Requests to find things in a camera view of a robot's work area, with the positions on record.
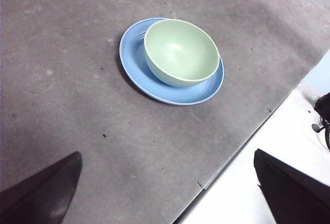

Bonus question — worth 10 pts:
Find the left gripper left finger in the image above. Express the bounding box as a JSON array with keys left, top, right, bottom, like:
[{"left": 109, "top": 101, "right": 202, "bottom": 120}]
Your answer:
[{"left": 0, "top": 151, "right": 83, "bottom": 224}]

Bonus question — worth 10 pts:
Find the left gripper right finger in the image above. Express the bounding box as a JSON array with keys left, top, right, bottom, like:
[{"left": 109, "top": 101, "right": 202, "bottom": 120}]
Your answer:
[{"left": 253, "top": 148, "right": 330, "bottom": 224}]

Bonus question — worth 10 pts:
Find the blue round plate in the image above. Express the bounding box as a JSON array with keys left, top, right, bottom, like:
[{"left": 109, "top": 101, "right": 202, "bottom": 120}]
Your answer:
[{"left": 119, "top": 17, "right": 225, "bottom": 106}]

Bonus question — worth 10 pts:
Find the green ribbed bowl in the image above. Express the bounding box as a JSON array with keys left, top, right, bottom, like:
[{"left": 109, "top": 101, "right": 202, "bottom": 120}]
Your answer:
[{"left": 143, "top": 19, "right": 221, "bottom": 89}]

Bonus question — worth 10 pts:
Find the black cable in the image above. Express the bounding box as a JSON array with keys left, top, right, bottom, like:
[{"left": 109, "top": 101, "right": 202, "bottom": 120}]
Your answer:
[{"left": 311, "top": 117, "right": 330, "bottom": 152}]

